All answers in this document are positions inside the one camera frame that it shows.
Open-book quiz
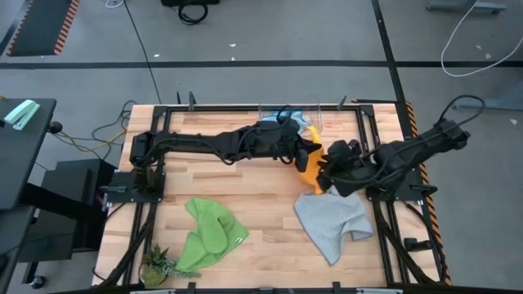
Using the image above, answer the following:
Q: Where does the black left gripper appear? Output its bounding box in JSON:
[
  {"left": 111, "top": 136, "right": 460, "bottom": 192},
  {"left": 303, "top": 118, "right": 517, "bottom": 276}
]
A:
[{"left": 255, "top": 118, "right": 324, "bottom": 163}]

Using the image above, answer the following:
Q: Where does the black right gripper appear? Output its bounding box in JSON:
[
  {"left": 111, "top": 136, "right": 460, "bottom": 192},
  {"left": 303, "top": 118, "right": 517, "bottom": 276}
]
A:
[{"left": 317, "top": 139, "right": 379, "bottom": 198}]

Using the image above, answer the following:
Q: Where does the orange microfiber towel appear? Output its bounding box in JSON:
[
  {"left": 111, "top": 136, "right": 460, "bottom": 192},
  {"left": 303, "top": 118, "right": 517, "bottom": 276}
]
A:
[{"left": 297, "top": 124, "right": 327, "bottom": 196}]

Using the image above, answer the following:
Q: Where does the light blue microfiber towel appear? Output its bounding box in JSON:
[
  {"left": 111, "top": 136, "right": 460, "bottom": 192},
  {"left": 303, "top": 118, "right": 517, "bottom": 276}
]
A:
[{"left": 261, "top": 109, "right": 312, "bottom": 135}]

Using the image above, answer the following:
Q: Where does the grey waffle microfiber towel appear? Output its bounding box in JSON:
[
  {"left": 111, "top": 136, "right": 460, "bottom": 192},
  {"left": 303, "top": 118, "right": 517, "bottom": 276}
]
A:
[{"left": 293, "top": 185, "right": 374, "bottom": 267}]

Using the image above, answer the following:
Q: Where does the green microfiber towel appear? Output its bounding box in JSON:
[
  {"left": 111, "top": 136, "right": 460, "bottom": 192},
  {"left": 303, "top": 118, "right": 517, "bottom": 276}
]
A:
[{"left": 175, "top": 197, "right": 250, "bottom": 273}]

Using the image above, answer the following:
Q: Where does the clear plastic bin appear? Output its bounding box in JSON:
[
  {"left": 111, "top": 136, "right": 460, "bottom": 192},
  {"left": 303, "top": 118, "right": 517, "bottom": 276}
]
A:
[{"left": 257, "top": 100, "right": 324, "bottom": 138}]

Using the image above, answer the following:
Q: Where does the grey table foot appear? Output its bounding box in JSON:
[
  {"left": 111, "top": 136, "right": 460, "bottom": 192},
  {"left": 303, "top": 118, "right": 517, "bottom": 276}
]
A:
[
  {"left": 451, "top": 81, "right": 523, "bottom": 111},
  {"left": 426, "top": 0, "right": 507, "bottom": 13}
]

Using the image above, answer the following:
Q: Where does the artificial succulent plant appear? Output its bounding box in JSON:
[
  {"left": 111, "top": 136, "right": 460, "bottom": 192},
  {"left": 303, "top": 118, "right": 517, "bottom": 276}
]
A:
[{"left": 138, "top": 244, "right": 202, "bottom": 289}]

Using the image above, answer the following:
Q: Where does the black computer box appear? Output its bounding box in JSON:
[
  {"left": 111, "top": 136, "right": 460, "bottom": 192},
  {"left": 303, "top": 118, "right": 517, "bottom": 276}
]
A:
[{"left": 18, "top": 158, "right": 118, "bottom": 262}]

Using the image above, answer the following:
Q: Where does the black side desk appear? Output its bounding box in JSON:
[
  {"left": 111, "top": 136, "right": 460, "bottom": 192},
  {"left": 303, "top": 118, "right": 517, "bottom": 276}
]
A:
[{"left": 0, "top": 96, "right": 57, "bottom": 294}]

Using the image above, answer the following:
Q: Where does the mint green stapler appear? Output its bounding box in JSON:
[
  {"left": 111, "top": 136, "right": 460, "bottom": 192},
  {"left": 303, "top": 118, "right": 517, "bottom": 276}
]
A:
[{"left": 2, "top": 99, "right": 41, "bottom": 131}]

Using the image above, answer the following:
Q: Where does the black orange-edged floor mat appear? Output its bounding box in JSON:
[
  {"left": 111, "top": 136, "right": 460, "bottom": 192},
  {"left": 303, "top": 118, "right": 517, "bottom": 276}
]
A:
[{"left": 6, "top": 0, "right": 81, "bottom": 57}]

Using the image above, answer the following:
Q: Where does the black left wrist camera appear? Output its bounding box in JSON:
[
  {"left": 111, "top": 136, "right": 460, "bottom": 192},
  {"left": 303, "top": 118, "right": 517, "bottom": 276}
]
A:
[{"left": 294, "top": 149, "right": 311, "bottom": 173}]

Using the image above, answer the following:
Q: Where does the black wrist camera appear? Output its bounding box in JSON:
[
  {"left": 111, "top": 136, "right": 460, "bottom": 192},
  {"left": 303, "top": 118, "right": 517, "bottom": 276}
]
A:
[
  {"left": 329, "top": 140, "right": 349, "bottom": 161},
  {"left": 294, "top": 149, "right": 311, "bottom": 173}
]

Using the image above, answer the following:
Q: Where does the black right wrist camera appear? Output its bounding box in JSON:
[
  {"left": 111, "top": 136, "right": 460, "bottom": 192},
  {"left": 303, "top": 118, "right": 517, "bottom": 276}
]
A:
[{"left": 329, "top": 140, "right": 349, "bottom": 161}]

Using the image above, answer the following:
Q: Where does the black aluminium table frame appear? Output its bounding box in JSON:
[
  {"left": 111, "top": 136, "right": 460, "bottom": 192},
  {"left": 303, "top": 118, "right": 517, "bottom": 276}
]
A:
[{"left": 92, "top": 100, "right": 450, "bottom": 294}]

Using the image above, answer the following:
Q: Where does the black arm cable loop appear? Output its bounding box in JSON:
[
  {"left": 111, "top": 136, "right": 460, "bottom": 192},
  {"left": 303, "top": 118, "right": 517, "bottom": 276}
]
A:
[{"left": 435, "top": 95, "right": 486, "bottom": 123}]

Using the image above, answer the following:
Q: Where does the coiled black floor cable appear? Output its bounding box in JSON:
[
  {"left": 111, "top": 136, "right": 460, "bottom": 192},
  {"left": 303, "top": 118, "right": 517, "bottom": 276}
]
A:
[{"left": 177, "top": 2, "right": 209, "bottom": 26}]

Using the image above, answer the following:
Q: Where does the white floor cable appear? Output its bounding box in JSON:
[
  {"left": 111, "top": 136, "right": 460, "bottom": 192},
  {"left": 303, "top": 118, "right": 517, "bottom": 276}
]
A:
[{"left": 440, "top": 0, "right": 523, "bottom": 78}]

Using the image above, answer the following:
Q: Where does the thin black floor cable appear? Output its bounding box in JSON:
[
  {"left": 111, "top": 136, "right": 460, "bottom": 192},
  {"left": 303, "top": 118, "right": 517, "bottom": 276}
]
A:
[{"left": 122, "top": 0, "right": 163, "bottom": 105}]

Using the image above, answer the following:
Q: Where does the yellow floor cable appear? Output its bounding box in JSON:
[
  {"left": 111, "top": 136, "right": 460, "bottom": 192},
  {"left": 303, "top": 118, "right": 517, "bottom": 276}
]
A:
[{"left": 60, "top": 128, "right": 128, "bottom": 153}]

